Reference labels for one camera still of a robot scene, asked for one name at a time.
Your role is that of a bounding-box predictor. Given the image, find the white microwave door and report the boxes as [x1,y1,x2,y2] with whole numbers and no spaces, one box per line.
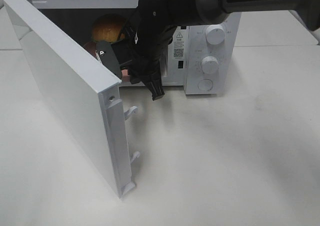
[3,0,140,197]

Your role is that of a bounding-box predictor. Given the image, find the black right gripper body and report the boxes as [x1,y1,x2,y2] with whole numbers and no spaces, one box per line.
[112,25,176,84]

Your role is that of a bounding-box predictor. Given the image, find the burger with lettuce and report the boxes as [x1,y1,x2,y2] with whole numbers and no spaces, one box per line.
[91,14,126,43]

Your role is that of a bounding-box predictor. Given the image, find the upper white microwave knob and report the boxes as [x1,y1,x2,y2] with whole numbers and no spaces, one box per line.
[205,25,226,45]

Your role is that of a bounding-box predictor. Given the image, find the lower white microwave knob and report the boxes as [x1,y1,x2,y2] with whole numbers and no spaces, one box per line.
[201,56,219,75]

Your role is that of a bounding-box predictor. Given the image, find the round white door button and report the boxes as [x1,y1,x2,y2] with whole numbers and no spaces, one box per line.
[198,79,213,91]

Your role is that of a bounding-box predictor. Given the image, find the white microwave oven body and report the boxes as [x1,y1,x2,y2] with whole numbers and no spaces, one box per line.
[27,0,241,95]

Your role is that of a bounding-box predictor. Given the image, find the white microwave knob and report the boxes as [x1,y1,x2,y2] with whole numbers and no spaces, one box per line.
[201,56,219,75]
[205,25,226,45]

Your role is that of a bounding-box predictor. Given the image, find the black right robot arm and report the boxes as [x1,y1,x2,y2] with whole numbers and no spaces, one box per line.
[116,0,320,100]

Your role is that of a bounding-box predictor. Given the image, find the pink round plate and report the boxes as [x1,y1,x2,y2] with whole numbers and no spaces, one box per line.
[83,41,130,82]

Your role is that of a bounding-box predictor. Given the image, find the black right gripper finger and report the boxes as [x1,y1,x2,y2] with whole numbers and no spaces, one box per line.
[143,60,165,101]

